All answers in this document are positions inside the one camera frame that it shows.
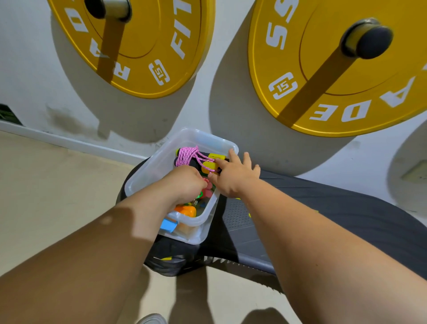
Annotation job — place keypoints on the person's right forearm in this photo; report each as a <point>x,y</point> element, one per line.
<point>333,260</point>

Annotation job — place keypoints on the black aerobic step platform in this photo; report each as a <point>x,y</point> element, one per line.
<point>313,213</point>

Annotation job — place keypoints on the person's right hand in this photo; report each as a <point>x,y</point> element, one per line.
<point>233,177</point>

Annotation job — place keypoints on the person's left grey shoe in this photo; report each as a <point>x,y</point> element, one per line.
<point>152,318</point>

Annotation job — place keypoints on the clear plastic storage bin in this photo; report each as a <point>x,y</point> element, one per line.
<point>157,167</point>

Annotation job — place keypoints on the blue plastic piece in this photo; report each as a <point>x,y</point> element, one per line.
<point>169,225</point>

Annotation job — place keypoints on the white wall socket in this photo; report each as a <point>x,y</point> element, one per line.
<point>415,171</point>

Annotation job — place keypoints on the black plate peg cap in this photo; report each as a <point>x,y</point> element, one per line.
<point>368,39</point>

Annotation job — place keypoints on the large yellow weight plate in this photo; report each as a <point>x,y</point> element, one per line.
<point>313,73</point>

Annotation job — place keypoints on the dark wall sign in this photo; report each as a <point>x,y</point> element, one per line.
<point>9,115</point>

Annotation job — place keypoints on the person's left hand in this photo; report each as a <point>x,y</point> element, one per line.
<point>185,183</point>

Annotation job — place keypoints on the person's left forearm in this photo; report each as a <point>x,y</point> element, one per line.
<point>80,267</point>

